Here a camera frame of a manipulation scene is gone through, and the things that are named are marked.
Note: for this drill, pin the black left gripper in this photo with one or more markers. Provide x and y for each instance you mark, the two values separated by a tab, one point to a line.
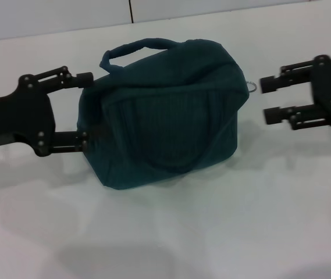
19	116

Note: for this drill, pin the dark teal fabric lunch bag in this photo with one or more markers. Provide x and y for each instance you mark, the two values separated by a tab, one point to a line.
159	122

